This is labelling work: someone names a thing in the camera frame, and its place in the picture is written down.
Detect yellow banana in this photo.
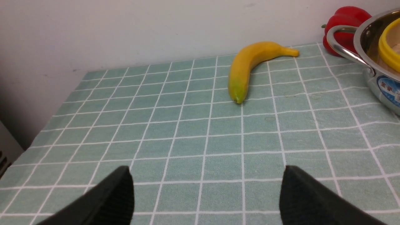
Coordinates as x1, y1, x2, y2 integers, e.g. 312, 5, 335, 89
228, 41, 300, 104

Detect red bell pepper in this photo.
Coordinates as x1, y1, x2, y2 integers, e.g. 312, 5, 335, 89
321, 6, 372, 58

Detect green checkered tablecloth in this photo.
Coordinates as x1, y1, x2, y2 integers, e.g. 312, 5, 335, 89
1, 43, 399, 225

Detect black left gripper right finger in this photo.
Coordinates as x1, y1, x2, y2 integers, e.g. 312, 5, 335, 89
279, 165, 383, 225

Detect stainless steel pot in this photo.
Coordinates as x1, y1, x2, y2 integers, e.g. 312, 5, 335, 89
326, 8, 400, 114

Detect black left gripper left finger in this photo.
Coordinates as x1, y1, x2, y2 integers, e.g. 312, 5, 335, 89
40, 166, 135, 225

